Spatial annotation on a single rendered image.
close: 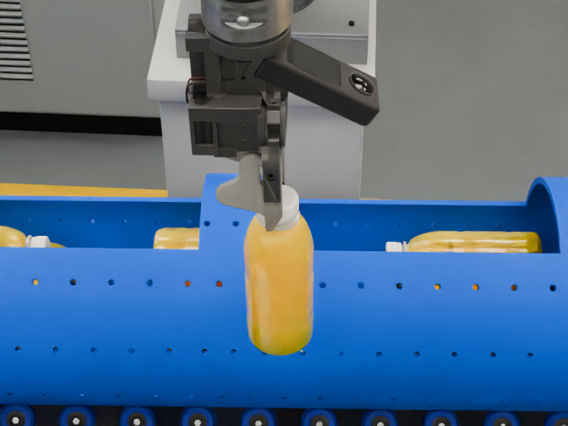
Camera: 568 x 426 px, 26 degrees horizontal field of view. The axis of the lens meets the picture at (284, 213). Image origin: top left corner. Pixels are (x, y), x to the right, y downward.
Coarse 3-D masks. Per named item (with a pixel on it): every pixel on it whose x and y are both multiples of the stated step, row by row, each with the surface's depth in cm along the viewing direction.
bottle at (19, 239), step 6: (0, 228) 153; (6, 228) 154; (12, 228) 154; (0, 234) 152; (6, 234) 153; (12, 234) 153; (18, 234) 153; (24, 234) 154; (0, 240) 152; (6, 240) 152; (12, 240) 152; (18, 240) 153; (24, 240) 154; (30, 240) 154; (0, 246) 152; (6, 246) 152; (12, 246) 152; (18, 246) 152; (24, 246) 153
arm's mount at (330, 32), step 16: (192, 0) 177; (320, 0) 176; (336, 0) 176; (352, 0) 176; (368, 0) 176; (304, 16) 174; (320, 16) 174; (336, 16) 174; (352, 16) 174; (368, 16) 174; (176, 32) 172; (304, 32) 171; (320, 32) 171; (336, 32) 171; (352, 32) 171; (368, 32) 171; (176, 48) 174; (320, 48) 173; (336, 48) 173; (352, 48) 172
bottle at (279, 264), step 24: (264, 240) 115; (288, 240) 115; (312, 240) 118; (264, 264) 116; (288, 264) 116; (312, 264) 119; (264, 288) 118; (288, 288) 118; (312, 288) 121; (264, 312) 121; (288, 312) 120; (312, 312) 124; (264, 336) 123; (288, 336) 123
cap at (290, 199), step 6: (282, 186) 115; (288, 186) 116; (282, 192) 115; (288, 192) 115; (294, 192) 115; (282, 198) 114; (288, 198) 114; (294, 198) 114; (282, 204) 114; (288, 204) 114; (294, 204) 114; (288, 210) 113; (294, 210) 114; (282, 216) 113; (288, 216) 114; (294, 216) 115; (282, 222) 114; (288, 222) 114
